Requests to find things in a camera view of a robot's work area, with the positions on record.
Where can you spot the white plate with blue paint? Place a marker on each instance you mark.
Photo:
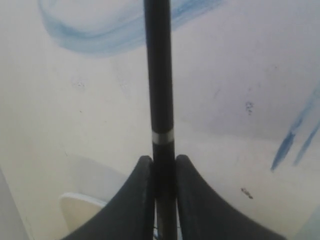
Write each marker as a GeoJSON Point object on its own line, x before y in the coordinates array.
{"type": "Point", "coordinates": [78, 208]}

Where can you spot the black paintbrush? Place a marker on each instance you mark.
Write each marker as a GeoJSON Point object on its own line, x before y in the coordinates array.
{"type": "Point", "coordinates": [159, 61]}

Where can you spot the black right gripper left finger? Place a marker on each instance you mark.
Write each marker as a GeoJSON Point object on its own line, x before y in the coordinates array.
{"type": "Point", "coordinates": [129, 214]}

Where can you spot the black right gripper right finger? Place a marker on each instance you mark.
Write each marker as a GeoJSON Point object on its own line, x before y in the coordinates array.
{"type": "Point", "coordinates": [204, 215]}

